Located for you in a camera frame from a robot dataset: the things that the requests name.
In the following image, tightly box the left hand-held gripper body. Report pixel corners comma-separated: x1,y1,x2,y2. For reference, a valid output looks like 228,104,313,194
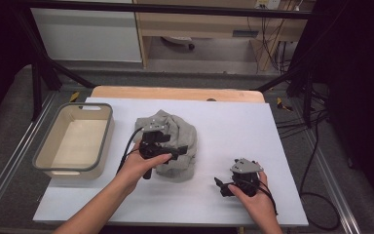
138,119,180,180

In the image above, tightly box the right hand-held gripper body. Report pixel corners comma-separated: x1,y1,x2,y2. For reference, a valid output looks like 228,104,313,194
219,157,265,198

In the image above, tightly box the grey cloth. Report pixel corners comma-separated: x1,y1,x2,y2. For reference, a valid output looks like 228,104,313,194
133,109,199,181

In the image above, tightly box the beige basket with grey rim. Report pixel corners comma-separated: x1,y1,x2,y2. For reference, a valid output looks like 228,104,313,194
32,102,115,180

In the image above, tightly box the person's left hand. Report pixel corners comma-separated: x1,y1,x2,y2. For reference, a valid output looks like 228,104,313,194
116,138,173,194

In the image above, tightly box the person's right hand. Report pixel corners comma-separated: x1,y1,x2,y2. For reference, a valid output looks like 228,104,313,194
227,161,277,219

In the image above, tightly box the white table mat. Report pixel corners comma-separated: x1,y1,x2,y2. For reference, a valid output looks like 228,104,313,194
32,97,310,227

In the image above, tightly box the yellow and black floor tape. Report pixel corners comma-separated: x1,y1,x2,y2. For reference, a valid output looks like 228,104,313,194
276,97,294,112

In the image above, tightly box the office chair base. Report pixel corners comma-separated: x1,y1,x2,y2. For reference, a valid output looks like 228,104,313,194
161,35,197,51

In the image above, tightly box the black metal stand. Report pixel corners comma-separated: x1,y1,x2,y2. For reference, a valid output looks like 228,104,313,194
254,13,330,128
11,6,96,122

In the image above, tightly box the light wooden desk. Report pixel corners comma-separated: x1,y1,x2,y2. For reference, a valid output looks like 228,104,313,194
132,0,316,68

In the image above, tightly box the white cabinet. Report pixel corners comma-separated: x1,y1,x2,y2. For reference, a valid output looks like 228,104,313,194
29,0,143,63

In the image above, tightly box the white power strip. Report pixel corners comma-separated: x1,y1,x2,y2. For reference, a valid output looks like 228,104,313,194
254,0,282,11

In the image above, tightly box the left hand-held gripper black cable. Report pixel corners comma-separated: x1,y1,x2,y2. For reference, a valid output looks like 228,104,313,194
116,126,144,175

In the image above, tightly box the hand-held gripper black cable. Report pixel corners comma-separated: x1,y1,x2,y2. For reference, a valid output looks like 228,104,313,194
240,178,280,216
116,126,144,175

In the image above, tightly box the right hand-held gripper black cable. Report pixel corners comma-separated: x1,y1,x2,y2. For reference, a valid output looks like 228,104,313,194
240,178,280,216

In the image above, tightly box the black floor cable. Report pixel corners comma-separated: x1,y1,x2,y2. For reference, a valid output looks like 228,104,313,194
276,97,342,232

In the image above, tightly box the aluminium rail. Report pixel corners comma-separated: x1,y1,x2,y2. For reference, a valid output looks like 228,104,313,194
300,123,362,234
0,92,59,232

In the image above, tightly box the bundle of hanging cables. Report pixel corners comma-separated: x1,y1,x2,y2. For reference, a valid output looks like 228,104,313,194
246,9,301,74

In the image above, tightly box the black horizontal frame bar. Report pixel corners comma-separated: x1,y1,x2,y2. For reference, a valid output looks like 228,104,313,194
13,1,316,20

